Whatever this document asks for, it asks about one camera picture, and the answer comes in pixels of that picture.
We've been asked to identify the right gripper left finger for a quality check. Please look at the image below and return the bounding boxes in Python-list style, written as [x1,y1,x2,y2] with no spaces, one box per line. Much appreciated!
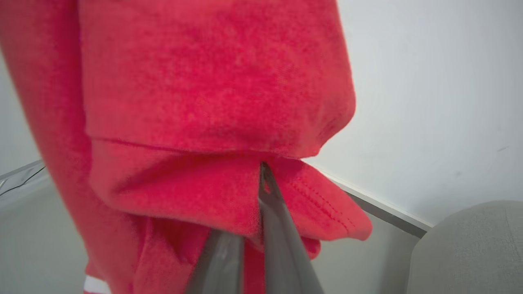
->
[186,229,245,294]

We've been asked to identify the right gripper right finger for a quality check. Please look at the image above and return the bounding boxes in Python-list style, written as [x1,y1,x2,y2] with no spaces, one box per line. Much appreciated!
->
[258,162,326,294]

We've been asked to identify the red basketball jersey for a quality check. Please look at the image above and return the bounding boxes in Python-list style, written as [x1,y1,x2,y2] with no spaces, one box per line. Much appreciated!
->
[0,0,373,294]

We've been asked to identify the grey fabric sofa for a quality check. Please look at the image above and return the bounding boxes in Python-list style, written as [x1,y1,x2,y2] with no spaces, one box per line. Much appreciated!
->
[406,200,523,294]

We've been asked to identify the white and black baseboard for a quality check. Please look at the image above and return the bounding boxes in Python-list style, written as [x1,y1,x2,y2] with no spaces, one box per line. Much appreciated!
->
[317,167,434,239]

